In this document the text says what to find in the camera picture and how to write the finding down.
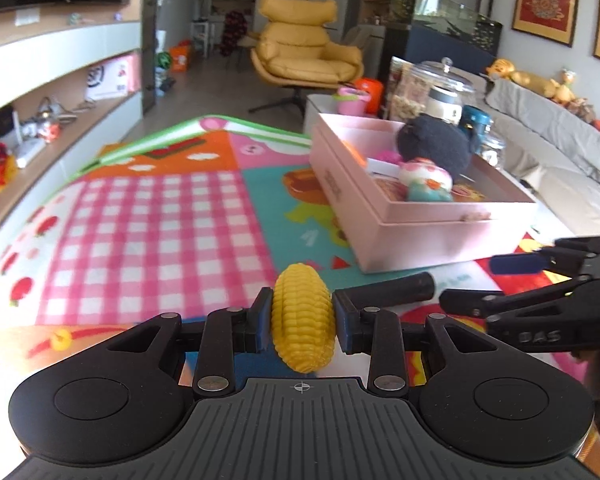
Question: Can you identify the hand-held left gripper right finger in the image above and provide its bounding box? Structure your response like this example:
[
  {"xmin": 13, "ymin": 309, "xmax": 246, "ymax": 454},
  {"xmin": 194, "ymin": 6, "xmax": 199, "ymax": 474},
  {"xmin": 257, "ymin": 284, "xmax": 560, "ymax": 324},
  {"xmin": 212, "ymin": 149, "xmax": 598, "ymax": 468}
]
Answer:
[{"xmin": 331, "ymin": 289, "xmax": 501, "ymax": 397}]

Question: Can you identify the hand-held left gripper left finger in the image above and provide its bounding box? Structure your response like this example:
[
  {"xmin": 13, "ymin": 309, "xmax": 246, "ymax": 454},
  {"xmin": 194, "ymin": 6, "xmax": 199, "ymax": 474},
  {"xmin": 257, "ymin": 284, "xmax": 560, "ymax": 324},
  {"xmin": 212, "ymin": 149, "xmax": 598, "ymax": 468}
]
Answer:
[{"xmin": 105, "ymin": 287, "xmax": 274, "ymax": 397}]

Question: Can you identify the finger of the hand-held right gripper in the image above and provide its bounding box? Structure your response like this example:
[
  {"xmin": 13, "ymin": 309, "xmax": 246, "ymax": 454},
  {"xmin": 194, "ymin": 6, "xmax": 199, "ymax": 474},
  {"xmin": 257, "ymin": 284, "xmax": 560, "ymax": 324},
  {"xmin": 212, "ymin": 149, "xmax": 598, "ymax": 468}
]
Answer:
[
  {"xmin": 439, "ymin": 277, "xmax": 600, "ymax": 318},
  {"xmin": 490, "ymin": 235, "xmax": 600, "ymax": 279}
]

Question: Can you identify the yellow toy corn cob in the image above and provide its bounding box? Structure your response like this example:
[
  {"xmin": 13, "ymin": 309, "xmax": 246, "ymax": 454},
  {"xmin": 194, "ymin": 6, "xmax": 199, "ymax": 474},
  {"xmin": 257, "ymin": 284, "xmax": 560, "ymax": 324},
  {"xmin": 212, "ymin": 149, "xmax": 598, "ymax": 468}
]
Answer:
[{"xmin": 271, "ymin": 263, "xmax": 337, "ymax": 374}]

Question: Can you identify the pink cardboard box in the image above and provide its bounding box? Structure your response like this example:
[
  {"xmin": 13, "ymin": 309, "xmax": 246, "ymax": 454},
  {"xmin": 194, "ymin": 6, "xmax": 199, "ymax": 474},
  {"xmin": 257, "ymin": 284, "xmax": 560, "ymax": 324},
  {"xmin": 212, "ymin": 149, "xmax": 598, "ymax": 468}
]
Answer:
[{"xmin": 309, "ymin": 112, "xmax": 539, "ymax": 274}]

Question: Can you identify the pink and teal soft toy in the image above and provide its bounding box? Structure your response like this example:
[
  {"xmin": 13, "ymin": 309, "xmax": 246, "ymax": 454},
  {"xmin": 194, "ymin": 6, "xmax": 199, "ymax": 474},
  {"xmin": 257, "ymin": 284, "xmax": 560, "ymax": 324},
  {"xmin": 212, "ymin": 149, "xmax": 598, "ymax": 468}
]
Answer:
[{"xmin": 399, "ymin": 157, "xmax": 455, "ymax": 204}]

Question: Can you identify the sliced bread clear bag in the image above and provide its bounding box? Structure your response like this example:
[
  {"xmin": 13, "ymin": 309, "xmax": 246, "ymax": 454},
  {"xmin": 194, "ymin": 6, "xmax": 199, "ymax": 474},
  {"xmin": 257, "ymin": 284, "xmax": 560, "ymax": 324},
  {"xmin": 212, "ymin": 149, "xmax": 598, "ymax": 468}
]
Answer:
[{"xmin": 372, "ymin": 175, "xmax": 407, "ymax": 202}]

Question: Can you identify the grey plush toy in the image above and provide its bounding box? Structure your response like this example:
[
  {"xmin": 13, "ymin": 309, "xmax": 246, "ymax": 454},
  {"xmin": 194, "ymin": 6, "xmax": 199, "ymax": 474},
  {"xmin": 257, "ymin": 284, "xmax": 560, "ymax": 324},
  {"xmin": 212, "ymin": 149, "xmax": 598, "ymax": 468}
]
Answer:
[{"xmin": 396, "ymin": 114, "xmax": 474, "ymax": 177}]

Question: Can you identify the black cylinder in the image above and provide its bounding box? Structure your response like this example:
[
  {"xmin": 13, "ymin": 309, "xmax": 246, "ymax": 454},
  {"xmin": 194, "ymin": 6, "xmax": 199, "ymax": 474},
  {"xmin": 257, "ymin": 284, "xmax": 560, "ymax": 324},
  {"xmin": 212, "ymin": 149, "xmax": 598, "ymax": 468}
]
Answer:
[{"xmin": 347, "ymin": 272, "xmax": 436, "ymax": 307}]

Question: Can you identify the grey sofa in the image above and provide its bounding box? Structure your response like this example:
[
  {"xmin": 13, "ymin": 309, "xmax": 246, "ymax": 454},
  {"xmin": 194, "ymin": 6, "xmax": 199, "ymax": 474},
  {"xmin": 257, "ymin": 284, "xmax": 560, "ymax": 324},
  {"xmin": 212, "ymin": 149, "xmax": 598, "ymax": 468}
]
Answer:
[{"xmin": 480, "ymin": 72, "xmax": 600, "ymax": 237}]

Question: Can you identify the small glass seed jar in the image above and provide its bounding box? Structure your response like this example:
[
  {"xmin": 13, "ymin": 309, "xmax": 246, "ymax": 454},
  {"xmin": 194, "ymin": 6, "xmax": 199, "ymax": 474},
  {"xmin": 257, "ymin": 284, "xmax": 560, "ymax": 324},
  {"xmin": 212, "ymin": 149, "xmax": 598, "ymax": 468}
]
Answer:
[{"xmin": 480, "ymin": 127, "xmax": 507, "ymax": 171}]

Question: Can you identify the colourful play mat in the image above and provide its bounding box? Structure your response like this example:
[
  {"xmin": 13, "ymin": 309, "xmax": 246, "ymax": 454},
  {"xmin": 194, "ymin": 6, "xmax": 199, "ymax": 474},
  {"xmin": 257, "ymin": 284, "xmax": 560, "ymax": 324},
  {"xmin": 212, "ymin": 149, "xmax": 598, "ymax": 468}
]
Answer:
[{"xmin": 0, "ymin": 115, "xmax": 600, "ymax": 411}]

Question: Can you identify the teal thermos bottle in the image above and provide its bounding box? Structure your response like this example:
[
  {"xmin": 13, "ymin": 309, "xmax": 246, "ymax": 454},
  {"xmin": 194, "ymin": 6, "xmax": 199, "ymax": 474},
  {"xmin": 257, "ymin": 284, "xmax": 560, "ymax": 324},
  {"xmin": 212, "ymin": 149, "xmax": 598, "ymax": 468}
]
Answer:
[{"xmin": 458, "ymin": 105, "xmax": 494, "ymax": 154}]

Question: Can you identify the white tumbler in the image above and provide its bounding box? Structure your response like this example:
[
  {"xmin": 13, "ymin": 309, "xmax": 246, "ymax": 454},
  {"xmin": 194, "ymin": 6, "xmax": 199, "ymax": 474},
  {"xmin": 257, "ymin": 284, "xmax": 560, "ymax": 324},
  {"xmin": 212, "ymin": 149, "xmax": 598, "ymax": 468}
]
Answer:
[{"xmin": 425, "ymin": 85, "xmax": 464, "ymax": 124}]

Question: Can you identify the small yellow plush animal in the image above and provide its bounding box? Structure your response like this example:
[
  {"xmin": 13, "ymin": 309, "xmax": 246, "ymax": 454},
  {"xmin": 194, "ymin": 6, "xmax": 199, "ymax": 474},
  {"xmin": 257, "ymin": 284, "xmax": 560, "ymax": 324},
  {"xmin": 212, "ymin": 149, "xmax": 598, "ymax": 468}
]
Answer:
[{"xmin": 550, "ymin": 67, "xmax": 581, "ymax": 106}]

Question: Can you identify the yellow duck plush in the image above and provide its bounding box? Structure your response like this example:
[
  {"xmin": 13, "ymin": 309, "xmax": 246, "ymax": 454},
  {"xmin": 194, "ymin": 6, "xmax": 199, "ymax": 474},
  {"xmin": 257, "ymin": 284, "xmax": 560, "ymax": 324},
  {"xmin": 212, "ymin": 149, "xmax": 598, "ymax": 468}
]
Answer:
[{"xmin": 486, "ymin": 57, "xmax": 559, "ymax": 99}]

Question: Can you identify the large lidded glass jar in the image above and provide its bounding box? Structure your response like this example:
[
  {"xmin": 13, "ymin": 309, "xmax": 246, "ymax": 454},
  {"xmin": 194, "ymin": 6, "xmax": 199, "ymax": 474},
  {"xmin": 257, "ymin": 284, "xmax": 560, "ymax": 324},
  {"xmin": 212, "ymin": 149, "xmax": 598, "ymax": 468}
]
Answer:
[{"xmin": 402, "ymin": 57, "xmax": 476, "ymax": 122}]

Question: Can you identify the clear bag of nuts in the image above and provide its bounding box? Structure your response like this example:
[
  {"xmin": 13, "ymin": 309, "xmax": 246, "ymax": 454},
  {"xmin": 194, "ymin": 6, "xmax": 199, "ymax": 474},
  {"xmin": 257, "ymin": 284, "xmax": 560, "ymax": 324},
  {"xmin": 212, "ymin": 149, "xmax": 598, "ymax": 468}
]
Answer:
[{"xmin": 387, "ymin": 57, "xmax": 427, "ymax": 122}]

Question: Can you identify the pink cup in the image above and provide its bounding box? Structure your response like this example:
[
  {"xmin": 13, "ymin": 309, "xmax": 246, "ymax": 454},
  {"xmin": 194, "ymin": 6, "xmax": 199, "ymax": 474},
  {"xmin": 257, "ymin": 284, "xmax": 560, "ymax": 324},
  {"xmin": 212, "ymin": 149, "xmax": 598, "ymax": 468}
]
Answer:
[{"xmin": 332, "ymin": 86, "xmax": 371, "ymax": 116}]

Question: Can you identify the orange cup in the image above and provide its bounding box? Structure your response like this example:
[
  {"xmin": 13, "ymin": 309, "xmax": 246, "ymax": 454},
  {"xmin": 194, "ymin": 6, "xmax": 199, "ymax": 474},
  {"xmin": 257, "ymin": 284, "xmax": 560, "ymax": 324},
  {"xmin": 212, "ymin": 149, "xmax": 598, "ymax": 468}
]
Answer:
[{"xmin": 354, "ymin": 77, "xmax": 384, "ymax": 114}]

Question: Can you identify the glass fish tank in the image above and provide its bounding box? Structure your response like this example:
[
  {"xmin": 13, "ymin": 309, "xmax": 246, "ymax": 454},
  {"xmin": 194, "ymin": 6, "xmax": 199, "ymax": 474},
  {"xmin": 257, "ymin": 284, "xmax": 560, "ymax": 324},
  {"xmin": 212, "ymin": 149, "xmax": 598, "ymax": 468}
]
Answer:
[{"xmin": 405, "ymin": 0, "xmax": 504, "ymax": 69}]

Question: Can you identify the yellow leather armchair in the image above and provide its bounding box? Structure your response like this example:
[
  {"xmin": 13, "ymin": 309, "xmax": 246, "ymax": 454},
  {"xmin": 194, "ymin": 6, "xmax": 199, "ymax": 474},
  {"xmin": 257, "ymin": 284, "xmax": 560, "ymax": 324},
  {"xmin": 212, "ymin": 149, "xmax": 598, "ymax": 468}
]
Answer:
[{"xmin": 249, "ymin": 0, "xmax": 365, "ymax": 114}]

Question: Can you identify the orange cardboard box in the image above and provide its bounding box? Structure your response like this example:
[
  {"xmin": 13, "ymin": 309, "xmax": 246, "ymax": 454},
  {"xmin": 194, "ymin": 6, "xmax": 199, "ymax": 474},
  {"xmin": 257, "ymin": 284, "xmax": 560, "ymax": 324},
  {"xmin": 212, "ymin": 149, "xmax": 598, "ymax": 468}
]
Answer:
[{"xmin": 170, "ymin": 44, "xmax": 192, "ymax": 72}]

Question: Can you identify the dark floral cloth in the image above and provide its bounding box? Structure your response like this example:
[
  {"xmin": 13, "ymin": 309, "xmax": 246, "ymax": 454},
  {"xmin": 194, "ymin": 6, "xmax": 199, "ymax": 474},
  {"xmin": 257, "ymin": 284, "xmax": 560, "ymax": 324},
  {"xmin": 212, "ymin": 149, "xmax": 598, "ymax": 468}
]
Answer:
[{"xmin": 219, "ymin": 10, "xmax": 249, "ymax": 59}]

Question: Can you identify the white stool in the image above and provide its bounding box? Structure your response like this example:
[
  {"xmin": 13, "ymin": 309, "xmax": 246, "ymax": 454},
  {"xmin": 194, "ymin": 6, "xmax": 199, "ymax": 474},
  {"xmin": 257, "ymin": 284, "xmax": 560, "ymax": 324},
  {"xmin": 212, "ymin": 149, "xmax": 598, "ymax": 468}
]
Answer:
[{"xmin": 191, "ymin": 19, "xmax": 211, "ymax": 59}]

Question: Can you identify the wooden bookshelf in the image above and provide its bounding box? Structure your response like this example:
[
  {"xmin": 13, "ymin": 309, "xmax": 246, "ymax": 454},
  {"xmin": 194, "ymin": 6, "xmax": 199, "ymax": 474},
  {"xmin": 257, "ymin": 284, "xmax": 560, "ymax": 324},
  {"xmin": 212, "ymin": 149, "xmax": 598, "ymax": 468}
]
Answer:
[{"xmin": 362, "ymin": 0, "xmax": 406, "ymax": 26}]

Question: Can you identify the black router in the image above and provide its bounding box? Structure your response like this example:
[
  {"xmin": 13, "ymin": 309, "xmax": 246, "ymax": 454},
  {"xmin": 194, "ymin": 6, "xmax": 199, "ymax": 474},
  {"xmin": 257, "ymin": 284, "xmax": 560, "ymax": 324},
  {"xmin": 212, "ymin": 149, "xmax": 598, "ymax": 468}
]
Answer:
[{"xmin": 0, "ymin": 105, "xmax": 22, "ymax": 142}]

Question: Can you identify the white wall shelf unit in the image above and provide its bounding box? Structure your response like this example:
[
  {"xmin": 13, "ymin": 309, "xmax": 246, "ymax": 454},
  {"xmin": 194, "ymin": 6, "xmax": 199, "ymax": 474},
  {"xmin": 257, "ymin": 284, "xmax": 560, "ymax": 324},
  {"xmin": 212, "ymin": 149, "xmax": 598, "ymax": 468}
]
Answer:
[{"xmin": 0, "ymin": 0, "xmax": 147, "ymax": 247}]

